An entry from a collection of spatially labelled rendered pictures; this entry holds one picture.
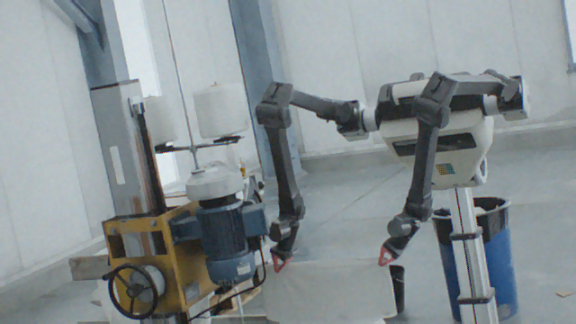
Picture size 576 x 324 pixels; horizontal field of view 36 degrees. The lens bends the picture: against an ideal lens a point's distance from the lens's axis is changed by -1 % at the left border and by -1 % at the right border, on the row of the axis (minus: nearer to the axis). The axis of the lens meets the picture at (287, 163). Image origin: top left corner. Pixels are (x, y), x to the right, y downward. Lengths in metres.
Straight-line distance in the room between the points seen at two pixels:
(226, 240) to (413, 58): 8.61
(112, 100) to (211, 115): 0.31
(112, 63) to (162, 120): 5.91
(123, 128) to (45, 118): 5.74
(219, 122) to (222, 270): 0.46
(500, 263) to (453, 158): 2.00
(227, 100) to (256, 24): 8.91
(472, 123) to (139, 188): 1.16
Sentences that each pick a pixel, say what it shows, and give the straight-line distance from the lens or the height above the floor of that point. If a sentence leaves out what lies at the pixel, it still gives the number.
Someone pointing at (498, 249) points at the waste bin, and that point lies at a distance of 5.16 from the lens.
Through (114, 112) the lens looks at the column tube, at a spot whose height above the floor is 1.67.
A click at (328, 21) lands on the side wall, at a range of 11.53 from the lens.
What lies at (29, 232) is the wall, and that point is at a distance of 8.17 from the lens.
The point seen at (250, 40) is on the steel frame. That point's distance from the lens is 11.74.
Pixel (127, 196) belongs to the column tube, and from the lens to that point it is 2.80.
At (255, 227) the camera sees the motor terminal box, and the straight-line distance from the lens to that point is 2.73.
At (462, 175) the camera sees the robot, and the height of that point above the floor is 1.19.
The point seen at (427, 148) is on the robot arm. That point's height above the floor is 1.39.
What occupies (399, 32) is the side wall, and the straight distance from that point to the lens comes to 11.22.
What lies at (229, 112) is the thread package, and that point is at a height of 1.60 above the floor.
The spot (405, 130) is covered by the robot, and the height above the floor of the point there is 1.39.
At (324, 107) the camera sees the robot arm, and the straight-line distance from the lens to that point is 3.07.
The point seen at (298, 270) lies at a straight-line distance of 3.10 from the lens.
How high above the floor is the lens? 1.79
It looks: 8 degrees down
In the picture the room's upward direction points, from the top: 11 degrees counter-clockwise
